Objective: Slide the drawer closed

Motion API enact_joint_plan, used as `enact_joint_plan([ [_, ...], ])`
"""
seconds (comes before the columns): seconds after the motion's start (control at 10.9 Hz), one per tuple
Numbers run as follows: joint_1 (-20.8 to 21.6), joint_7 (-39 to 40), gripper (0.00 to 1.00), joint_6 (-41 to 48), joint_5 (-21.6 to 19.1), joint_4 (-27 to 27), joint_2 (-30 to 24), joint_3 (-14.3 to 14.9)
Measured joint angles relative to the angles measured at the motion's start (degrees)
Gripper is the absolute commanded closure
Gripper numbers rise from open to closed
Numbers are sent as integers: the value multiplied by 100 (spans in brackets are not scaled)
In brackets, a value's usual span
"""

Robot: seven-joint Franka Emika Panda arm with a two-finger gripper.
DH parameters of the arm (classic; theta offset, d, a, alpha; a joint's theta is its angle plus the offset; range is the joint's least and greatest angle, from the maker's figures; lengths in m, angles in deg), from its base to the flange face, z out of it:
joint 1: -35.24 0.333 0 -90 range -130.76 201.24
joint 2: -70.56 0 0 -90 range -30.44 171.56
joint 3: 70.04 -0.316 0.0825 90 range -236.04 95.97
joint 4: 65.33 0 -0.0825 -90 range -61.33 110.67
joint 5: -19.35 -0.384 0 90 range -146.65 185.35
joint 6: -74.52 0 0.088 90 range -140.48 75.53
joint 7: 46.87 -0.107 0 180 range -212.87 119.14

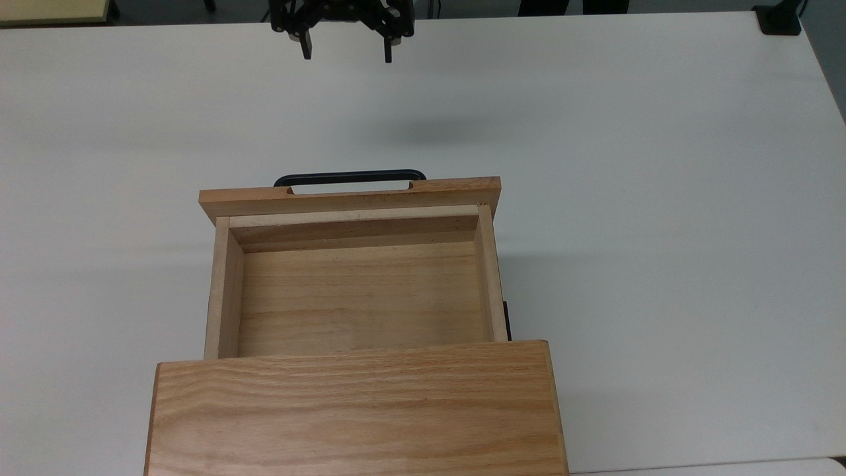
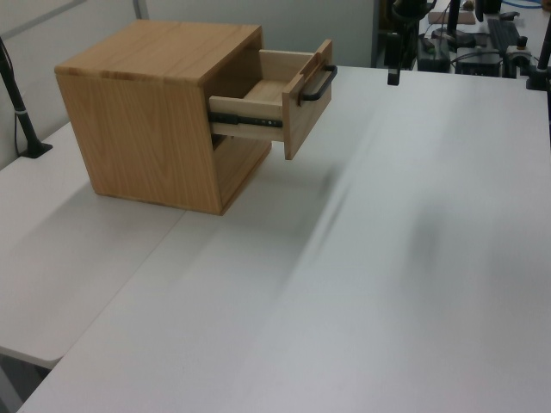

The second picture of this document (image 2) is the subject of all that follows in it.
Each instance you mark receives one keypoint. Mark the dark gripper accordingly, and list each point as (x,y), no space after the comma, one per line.
(394,49)

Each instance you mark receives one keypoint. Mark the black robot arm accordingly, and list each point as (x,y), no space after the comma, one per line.
(406,17)

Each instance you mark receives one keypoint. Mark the wooden drawer with notch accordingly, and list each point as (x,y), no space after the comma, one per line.
(245,172)

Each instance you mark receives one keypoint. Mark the oak wooden drawer cabinet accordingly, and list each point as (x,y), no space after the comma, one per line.
(142,129)

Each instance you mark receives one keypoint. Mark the black equipment box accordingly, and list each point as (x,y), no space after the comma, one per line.
(434,53)

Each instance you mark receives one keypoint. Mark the black monitor stand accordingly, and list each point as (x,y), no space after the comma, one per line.
(453,30)

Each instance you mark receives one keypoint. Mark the black control box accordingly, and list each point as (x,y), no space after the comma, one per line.
(478,62)

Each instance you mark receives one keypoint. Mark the brown board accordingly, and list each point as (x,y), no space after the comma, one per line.
(462,17)

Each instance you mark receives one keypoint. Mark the black computer keyboard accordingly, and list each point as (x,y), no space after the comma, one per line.
(503,34)

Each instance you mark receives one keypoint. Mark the grey emergency stop button box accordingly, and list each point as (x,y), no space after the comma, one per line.
(518,51)

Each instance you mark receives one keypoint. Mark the black computer mouse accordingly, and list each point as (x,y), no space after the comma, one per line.
(508,16)

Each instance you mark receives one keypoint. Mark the black camera pole with clamp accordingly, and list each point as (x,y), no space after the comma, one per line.
(541,64)

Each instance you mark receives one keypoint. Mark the black camera pole with base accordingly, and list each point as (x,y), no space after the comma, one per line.
(19,112)

